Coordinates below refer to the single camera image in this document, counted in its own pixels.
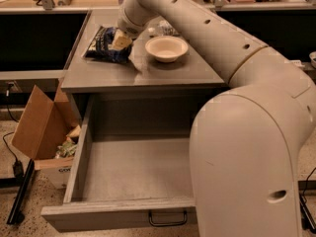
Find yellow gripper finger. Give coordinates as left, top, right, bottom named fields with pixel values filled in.
left=111, top=29, right=132, bottom=50

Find black power adapter cable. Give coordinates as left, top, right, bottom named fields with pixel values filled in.
left=2, top=131, right=26, bottom=180

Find white power strip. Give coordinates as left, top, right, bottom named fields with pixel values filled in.
left=291, top=60, right=305, bottom=69

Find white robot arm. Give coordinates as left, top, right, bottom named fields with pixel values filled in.
left=118, top=0, right=316, bottom=237

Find black bar floor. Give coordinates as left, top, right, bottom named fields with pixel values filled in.
left=7, top=160, right=35, bottom=225
left=299, top=196, right=316, bottom=234

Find grey cabinet counter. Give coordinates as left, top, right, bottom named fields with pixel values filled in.
left=60, top=7, right=231, bottom=123

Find black bar left floor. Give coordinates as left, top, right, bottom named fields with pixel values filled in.
left=7, top=160, right=35, bottom=225

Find black drawer handle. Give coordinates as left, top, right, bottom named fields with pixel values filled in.
left=148, top=210, right=188, bottom=227

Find grey open top drawer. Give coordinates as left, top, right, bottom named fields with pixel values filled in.
left=41, top=96, right=197, bottom=232

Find white paper bowl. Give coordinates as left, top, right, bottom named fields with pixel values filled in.
left=145, top=36, right=189, bottom=63

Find blue chip bag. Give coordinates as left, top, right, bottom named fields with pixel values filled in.
left=83, top=26, right=133, bottom=63

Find clear plastic water bottle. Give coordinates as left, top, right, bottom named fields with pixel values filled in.
left=148, top=20, right=179, bottom=38

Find black bar right floor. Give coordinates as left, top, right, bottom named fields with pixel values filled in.
left=299, top=196, right=316, bottom=234

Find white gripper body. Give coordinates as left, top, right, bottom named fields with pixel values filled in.
left=118, top=4, right=147, bottom=39

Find brown cardboard box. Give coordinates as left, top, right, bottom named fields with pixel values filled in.
left=12, top=81, right=81, bottom=189

